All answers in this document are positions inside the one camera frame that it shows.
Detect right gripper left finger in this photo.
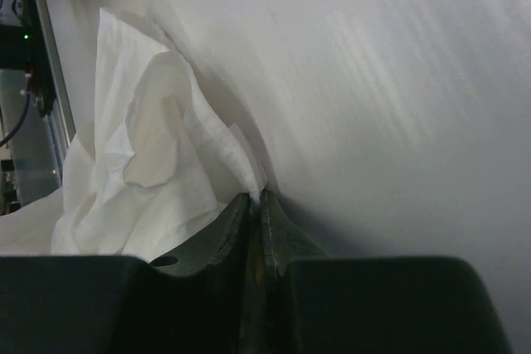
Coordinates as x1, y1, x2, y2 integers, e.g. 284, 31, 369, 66
1, 193, 251, 353

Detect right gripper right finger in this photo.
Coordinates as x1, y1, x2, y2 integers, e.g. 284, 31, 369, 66
261, 190, 511, 353

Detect white pleated skirt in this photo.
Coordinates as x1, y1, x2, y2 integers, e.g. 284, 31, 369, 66
1, 9, 266, 261

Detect aluminium rail frame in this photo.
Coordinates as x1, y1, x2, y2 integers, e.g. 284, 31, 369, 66
0, 0, 78, 218

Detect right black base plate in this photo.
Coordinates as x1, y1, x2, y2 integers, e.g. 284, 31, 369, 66
1, 0, 56, 118

